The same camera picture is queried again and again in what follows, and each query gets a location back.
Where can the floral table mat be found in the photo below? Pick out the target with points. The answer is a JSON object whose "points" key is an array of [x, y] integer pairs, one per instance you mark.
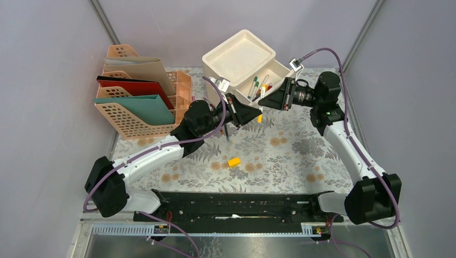
{"points": [[283, 153]]}

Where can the green capped white marker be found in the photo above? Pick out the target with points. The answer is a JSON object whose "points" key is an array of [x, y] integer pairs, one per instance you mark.
{"points": [[254, 90]]}

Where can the aluminium corner frame post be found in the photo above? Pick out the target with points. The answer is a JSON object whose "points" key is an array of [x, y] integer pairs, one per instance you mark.
{"points": [[104, 21]]}

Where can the teal folder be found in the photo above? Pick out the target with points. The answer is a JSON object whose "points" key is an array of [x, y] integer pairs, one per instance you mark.
{"points": [[149, 108]]}

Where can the white three-drawer cabinet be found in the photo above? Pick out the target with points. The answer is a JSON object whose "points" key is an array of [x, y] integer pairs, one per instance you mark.
{"points": [[238, 59]]}

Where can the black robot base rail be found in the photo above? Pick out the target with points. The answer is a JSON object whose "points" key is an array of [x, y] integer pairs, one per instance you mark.
{"points": [[203, 212]]}

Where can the white top drawer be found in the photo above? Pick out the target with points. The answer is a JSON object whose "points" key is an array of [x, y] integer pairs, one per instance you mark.
{"points": [[276, 71]]}

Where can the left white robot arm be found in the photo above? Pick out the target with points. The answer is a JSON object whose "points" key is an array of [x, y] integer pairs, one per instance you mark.
{"points": [[109, 182]]}

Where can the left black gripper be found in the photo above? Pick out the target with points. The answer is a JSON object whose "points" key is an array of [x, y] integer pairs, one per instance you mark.
{"points": [[240, 113]]}

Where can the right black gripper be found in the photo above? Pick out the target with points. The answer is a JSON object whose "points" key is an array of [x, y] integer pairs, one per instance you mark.
{"points": [[279, 99]]}

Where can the yellow eraser block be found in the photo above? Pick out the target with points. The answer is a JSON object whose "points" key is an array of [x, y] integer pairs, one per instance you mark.
{"points": [[234, 162]]}

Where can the peach plastic file organizer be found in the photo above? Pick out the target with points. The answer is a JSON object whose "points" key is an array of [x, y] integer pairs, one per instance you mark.
{"points": [[127, 124]]}

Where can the beige notebook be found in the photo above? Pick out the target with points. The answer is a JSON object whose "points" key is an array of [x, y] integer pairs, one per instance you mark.
{"points": [[142, 68]]}

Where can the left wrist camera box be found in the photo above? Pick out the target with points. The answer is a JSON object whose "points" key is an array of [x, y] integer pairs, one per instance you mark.
{"points": [[223, 85]]}

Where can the clear green pen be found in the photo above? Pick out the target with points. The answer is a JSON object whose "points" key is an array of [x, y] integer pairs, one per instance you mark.
{"points": [[226, 132]]}

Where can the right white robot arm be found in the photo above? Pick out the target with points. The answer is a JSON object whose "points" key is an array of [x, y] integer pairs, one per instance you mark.
{"points": [[375, 193]]}

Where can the red ring binder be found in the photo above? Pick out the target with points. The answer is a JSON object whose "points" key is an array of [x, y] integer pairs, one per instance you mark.
{"points": [[136, 87]]}

